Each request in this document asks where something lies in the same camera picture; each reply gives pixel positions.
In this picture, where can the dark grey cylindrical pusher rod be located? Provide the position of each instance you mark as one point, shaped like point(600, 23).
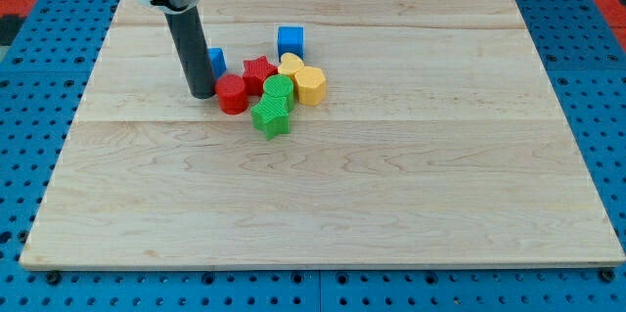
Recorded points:
point(188, 37)

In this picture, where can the blue triangle block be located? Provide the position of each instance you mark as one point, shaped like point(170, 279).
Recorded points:
point(218, 61)

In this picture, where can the blue cube block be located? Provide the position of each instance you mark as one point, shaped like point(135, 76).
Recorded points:
point(290, 39)

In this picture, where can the red cylinder block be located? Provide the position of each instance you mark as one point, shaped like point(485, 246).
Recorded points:
point(232, 94)

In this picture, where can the red star block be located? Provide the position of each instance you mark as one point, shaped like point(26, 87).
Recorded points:
point(256, 71)

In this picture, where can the yellow heart block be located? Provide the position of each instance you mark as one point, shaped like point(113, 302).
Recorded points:
point(290, 64)

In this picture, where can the green cylinder block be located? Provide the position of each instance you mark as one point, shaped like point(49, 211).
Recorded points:
point(280, 86)

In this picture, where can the green star block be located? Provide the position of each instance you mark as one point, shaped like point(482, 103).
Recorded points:
point(271, 116)

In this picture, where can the yellow hexagon block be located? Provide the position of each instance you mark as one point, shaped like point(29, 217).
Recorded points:
point(311, 86)

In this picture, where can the light wooden board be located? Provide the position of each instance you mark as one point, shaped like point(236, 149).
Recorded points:
point(441, 145)

